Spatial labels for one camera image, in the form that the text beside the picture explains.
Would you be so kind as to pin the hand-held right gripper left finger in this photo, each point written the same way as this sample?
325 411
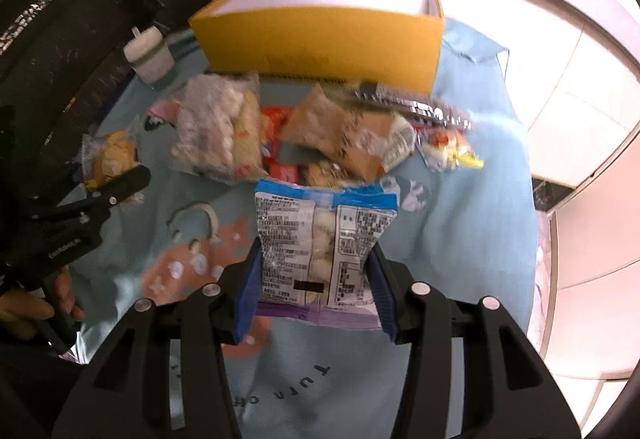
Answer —
247 299

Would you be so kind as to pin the yellow cardboard box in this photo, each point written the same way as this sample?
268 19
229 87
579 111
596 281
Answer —
320 49

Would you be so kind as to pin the small colourful candy packet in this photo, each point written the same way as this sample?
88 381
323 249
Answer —
450 151

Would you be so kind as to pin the clear yellow cake packet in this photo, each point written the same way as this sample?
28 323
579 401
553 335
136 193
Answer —
112 154

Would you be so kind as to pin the pink snack packet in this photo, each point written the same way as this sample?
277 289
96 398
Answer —
162 110

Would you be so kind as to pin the blue snack packet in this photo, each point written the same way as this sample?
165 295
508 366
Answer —
320 239

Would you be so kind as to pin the long black clear snack packet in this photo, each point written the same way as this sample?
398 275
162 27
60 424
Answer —
425 111

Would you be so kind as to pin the tan snack packet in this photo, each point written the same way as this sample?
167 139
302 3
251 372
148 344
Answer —
345 134

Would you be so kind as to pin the clear bag of white candies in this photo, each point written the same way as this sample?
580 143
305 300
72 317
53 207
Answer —
215 134

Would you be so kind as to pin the beige cup with straw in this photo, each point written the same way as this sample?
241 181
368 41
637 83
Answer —
150 61

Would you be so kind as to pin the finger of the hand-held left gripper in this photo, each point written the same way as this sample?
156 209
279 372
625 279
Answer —
130 181

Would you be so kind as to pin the white cabinet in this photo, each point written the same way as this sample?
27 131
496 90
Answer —
590 244

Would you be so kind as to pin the person's left hand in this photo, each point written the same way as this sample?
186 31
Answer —
20 314

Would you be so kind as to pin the light blue printed tablecloth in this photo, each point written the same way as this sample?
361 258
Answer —
450 229

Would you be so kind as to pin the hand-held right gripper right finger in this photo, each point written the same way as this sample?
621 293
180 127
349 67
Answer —
385 304

